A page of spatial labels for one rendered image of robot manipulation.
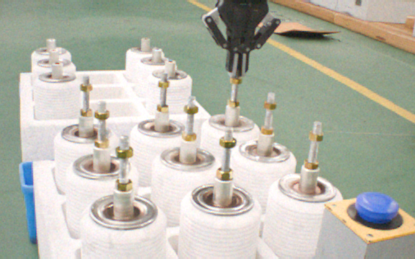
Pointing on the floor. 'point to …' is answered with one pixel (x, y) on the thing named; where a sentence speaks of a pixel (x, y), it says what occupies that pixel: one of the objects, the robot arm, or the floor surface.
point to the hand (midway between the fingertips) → (237, 63)
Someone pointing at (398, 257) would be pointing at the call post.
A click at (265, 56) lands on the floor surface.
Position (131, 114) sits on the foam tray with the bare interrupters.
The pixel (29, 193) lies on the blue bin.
